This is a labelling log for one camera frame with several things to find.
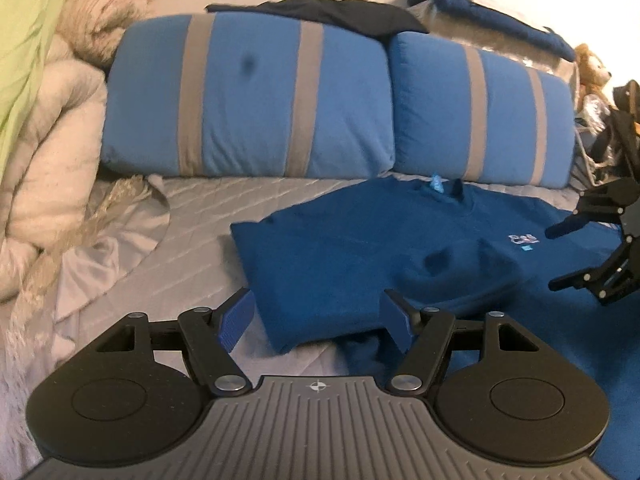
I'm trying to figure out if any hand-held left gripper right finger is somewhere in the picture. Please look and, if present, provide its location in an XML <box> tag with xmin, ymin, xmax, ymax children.
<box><xmin>380</xmin><ymin>289</ymin><xmax>545</xmax><ymax>397</ymax></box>

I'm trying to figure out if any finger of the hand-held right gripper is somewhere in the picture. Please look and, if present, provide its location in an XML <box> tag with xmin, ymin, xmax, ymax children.
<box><xmin>545</xmin><ymin>177</ymin><xmax>640</xmax><ymax>239</ymax></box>
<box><xmin>548</xmin><ymin>242</ymin><xmax>640</xmax><ymax>306</ymax></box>

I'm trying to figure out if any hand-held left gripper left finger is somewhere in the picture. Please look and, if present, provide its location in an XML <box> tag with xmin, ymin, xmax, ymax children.
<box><xmin>94</xmin><ymin>287</ymin><xmax>258</xmax><ymax>397</ymax></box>

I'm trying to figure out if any blue sweatshirt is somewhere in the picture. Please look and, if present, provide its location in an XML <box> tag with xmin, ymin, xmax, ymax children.
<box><xmin>230</xmin><ymin>175</ymin><xmax>640</xmax><ymax>466</ymax></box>

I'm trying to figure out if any grey quilted bedspread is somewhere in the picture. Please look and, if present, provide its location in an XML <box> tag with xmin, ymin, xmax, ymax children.
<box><xmin>0</xmin><ymin>175</ymin><xmax>640</xmax><ymax>480</ymax></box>

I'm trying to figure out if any black bag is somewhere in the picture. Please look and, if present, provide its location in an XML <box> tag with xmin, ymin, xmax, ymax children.
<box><xmin>587</xmin><ymin>79</ymin><xmax>640</xmax><ymax>186</ymax></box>

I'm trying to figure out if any shiny silver item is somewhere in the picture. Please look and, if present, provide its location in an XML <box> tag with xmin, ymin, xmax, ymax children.
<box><xmin>575</xmin><ymin>94</ymin><xmax>613</xmax><ymax>136</ymax></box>

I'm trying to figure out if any brown teddy bear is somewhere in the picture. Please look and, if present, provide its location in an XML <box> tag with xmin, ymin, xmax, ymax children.
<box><xmin>572</xmin><ymin>44</ymin><xmax>613</xmax><ymax>111</ymax></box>

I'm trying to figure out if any grey satin lace-trimmed sheet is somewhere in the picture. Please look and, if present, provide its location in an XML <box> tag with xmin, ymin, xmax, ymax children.
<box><xmin>50</xmin><ymin>174</ymin><xmax>173</xmax><ymax>326</ymax></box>

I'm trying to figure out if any blue grey-striped pillow dark spot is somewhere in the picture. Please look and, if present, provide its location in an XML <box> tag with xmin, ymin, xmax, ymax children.
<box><xmin>100</xmin><ymin>10</ymin><xmax>396</xmax><ymax>179</ymax></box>

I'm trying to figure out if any dark blue garment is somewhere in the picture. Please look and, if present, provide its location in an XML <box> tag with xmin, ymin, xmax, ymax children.
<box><xmin>407</xmin><ymin>0</ymin><xmax>576</xmax><ymax>61</ymax></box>

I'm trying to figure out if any white comforter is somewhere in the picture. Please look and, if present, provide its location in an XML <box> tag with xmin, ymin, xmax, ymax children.
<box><xmin>0</xmin><ymin>35</ymin><xmax>108</xmax><ymax>306</ymax></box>

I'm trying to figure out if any black garment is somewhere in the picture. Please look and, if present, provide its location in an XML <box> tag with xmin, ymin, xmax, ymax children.
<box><xmin>206</xmin><ymin>0</ymin><xmax>430</xmax><ymax>43</ymax></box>

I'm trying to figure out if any beige fluffy blanket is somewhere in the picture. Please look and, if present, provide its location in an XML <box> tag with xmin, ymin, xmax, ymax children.
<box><xmin>62</xmin><ymin>0</ymin><xmax>156</xmax><ymax>71</ymax></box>

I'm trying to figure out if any light green quilt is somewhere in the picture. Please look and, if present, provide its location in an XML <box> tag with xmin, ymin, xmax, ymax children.
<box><xmin>0</xmin><ymin>0</ymin><xmax>83</xmax><ymax>176</ymax></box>

